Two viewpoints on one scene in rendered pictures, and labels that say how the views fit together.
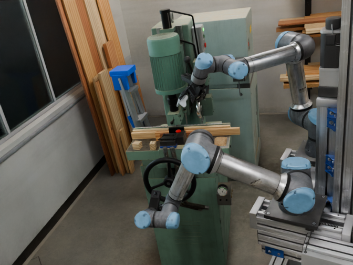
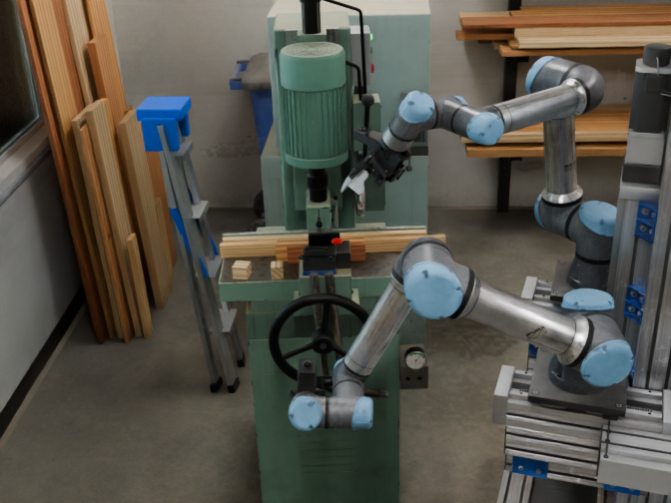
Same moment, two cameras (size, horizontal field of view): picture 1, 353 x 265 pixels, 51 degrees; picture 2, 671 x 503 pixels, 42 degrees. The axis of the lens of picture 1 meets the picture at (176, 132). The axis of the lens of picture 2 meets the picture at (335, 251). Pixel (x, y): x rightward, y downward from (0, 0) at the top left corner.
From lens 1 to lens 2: 65 cm
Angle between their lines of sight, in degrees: 14
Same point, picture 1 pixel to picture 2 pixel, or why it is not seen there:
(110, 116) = (108, 208)
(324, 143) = (627, 265)
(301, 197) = (614, 357)
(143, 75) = not seen: hidden behind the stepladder
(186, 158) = (419, 289)
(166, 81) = (317, 140)
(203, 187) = not seen: hidden behind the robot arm
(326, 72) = (640, 140)
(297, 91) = (560, 168)
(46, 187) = not seen: outside the picture
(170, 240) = (291, 468)
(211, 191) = (389, 361)
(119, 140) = (124, 261)
